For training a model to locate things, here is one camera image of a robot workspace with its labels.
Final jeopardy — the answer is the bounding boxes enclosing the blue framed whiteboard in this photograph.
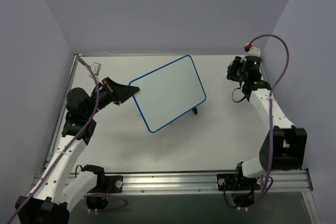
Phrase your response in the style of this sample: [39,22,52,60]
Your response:
[129,55,207,133]

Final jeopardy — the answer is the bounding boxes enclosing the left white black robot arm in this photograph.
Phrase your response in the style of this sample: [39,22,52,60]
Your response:
[15,77,140,223]

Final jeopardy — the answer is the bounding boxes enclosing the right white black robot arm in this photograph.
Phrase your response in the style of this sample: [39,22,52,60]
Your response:
[226,56,308,189]

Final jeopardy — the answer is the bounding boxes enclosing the black whiteboard stand foot right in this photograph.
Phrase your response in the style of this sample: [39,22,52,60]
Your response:
[192,108,198,115]

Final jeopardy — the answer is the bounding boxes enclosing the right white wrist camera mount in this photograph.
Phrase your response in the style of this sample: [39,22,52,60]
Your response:
[242,43,261,61]

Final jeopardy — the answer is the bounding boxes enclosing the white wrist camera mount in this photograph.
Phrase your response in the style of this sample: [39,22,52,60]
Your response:
[242,43,261,61]
[91,62,102,83]

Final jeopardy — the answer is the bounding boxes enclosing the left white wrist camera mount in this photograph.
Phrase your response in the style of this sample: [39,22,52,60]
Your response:
[91,62,102,83]

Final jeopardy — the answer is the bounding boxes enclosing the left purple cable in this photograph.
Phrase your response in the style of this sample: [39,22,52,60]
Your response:
[5,55,128,224]

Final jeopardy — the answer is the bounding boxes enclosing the purple cable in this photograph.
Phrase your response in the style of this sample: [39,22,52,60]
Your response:
[5,55,128,224]
[233,34,291,210]

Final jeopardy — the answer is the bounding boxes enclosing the aluminium table edge frame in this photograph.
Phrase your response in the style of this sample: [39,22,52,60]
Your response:
[43,51,271,175]

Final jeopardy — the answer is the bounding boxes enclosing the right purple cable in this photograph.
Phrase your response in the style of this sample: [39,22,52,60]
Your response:
[233,34,291,210]

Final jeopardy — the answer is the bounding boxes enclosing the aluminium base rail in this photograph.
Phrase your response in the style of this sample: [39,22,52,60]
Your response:
[102,170,313,196]

